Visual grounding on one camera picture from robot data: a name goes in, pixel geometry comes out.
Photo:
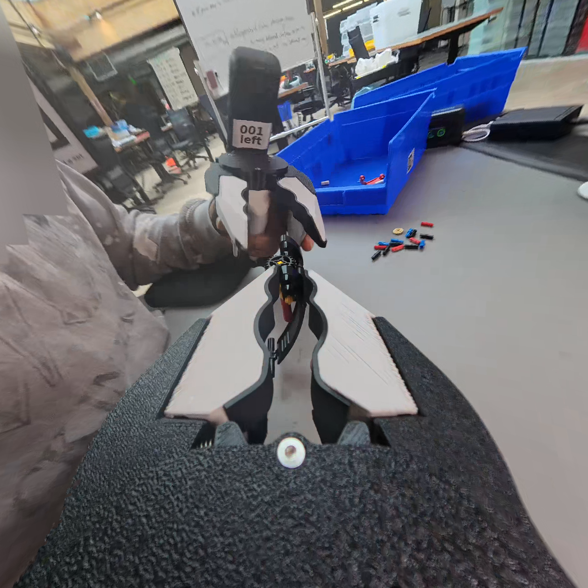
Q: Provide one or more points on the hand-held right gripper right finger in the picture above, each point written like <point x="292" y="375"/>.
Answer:
<point x="363" y="367"/>

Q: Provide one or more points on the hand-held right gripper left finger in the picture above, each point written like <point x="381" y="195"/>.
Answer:
<point x="216" y="367"/>

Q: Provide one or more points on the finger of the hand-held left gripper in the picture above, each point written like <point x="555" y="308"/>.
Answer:
<point x="310" y="211"/>
<point x="232" y="206"/>

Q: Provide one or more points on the black curved toy roof assembly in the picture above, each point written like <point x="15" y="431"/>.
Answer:
<point x="289" y="275"/>

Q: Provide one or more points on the grey desk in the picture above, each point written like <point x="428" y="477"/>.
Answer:
<point x="482" y="298"/>

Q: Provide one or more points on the background wooden office desk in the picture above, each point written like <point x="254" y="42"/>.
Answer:
<point x="459" y="26"/>

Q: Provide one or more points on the person's left hand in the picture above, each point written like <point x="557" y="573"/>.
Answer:
<point x="275" y="220"/>

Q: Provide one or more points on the small blue basket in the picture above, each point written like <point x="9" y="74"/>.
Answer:
<point x="285" y="111"/>

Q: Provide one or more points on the orange traffic cone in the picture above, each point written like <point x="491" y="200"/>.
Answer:
<point x="171" y="164"/>

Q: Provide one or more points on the black office chair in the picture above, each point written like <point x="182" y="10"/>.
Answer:
<point x="188" y="133"/>

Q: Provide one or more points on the blue plastic parts bin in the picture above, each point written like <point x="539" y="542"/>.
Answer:
<point x="482" y="82"/>
<point x="358" y="147"/>

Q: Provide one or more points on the pile of small connector pins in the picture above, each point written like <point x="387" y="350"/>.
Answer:
<point x="404" y="243"/>

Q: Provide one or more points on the stack of clear plastic boxes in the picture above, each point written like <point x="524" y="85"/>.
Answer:
<point x="356" y="27"/>

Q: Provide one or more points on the crumpled white plastic bags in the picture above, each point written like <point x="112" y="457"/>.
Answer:
<point x="376" y="62"/>

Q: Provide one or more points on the person's grey patterned sweatshirt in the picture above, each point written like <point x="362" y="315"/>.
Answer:
<point x="69" y="344"/>

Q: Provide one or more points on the white storage box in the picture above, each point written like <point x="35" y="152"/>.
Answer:
<point x="395" y="23"/>

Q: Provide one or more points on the black device with green lights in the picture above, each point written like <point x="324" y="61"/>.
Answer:
<point x="443" y="128"/>

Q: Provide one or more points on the black power adapter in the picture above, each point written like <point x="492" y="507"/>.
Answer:
<point x="533" y="124"/>

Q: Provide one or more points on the white metal book stand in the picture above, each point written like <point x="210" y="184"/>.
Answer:
<point x="583" y="190"/>

